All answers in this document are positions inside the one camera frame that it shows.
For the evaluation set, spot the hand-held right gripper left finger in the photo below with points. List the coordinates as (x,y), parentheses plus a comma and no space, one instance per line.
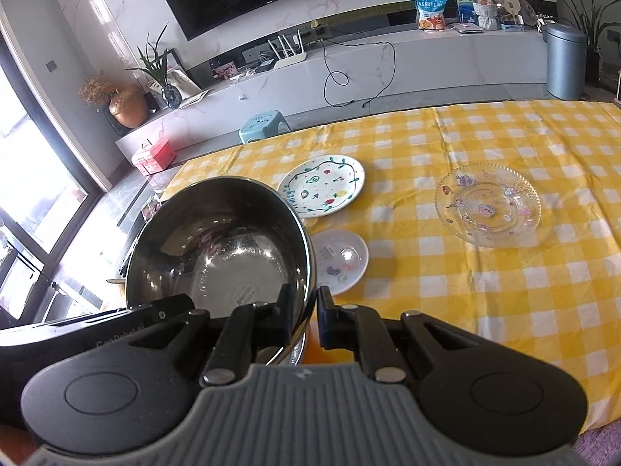
(286,315)

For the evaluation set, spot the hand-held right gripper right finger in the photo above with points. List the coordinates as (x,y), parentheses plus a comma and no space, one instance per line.
(324,327)

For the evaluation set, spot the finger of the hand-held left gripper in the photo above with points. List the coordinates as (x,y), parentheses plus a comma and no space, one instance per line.
(155,307)

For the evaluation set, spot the steel bowl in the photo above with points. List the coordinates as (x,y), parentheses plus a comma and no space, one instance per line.
(291,352)
(218,233)

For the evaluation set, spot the small glass sticker plate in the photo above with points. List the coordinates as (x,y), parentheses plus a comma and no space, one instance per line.
(342,257)

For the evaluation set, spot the white painted ceramic plate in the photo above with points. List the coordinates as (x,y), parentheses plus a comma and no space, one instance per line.
(321,185)

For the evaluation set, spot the large glass sticker plate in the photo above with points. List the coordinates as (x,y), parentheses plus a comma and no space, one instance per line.
(487,204)

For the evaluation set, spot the pink and green packet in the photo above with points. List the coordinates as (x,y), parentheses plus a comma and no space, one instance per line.
(150,206)

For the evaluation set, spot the large window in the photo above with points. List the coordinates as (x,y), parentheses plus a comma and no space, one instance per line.
(34,194)

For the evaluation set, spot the red box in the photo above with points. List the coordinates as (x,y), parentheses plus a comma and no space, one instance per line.
(155,155)

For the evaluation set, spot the yellow checkered tablecloth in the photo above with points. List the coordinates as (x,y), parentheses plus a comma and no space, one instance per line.
(485,301)

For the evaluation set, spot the light blue plastic stool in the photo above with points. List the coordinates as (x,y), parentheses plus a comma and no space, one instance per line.
(262,126)

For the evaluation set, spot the copper vase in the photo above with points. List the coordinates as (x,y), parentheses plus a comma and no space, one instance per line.
(128,109)

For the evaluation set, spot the dried flower bunch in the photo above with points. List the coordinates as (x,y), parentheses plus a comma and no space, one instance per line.
(97,90)

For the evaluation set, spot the green plant in glass vase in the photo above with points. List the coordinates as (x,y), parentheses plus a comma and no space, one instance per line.
(162,70)

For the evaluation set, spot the white router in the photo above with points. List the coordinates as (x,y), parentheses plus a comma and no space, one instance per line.
(291,56)

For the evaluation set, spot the white marble television cabinet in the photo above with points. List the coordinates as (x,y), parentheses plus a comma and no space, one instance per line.
(436,58)

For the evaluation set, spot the blue snack bag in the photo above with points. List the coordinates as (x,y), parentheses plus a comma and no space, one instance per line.
(431,9)

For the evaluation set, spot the grey trash bin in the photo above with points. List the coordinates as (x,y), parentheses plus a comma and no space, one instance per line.
(565,63)

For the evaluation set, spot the teddy bear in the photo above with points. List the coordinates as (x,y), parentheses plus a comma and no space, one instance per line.
(483,2)

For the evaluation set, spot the round paper fan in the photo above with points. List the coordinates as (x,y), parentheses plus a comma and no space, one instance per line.
(509,1)

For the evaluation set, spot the tall potted plant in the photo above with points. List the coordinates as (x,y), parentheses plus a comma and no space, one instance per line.
(594,19)

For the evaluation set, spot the pink photo frame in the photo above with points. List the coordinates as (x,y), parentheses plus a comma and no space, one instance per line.
(224,70)

